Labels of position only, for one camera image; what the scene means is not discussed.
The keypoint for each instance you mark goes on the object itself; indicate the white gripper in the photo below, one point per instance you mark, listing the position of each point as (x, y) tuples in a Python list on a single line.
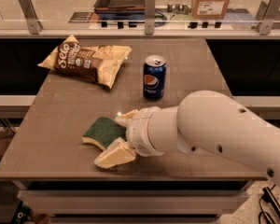
[(139, 132)]

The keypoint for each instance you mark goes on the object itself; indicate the green and yellow sponge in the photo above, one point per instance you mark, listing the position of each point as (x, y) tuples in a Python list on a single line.
[(103, 132)]

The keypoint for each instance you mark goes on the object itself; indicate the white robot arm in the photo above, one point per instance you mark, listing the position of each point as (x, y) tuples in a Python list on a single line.
[(206, 120)]

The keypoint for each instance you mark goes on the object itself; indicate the blue Pepsi can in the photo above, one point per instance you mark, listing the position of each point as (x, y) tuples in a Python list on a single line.
[(154, 73)]

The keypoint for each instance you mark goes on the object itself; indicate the brown and yellow chip bag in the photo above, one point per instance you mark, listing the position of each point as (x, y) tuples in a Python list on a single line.
[(97, 64)]

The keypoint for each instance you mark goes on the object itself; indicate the grey table with drawers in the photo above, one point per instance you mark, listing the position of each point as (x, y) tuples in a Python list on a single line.
[(55, 172)]

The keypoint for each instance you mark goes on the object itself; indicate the dark tray stack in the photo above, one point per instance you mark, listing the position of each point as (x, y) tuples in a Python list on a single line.
[(123, 2)]

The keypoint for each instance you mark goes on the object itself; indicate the black power strip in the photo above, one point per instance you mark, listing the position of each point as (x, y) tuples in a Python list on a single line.
[(268, 197)]

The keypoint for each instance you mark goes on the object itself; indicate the brown cardboard box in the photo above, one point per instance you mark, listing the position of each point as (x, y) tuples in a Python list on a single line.
[(209, 9)]

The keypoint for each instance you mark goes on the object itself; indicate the left metal glass bracket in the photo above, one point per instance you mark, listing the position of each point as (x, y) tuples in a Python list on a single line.
[(33, 23)]

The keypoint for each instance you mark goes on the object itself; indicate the metal glass bracket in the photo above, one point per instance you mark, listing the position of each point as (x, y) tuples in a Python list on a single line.
[(33, 23), (266, 14), (149, 17)]

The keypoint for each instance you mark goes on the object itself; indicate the middle metal glass bracket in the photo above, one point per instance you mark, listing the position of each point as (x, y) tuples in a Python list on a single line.
[(149, 17)]

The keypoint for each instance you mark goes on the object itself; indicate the right metal glass bracket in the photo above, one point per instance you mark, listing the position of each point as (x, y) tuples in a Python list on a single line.
[(266, 14)]

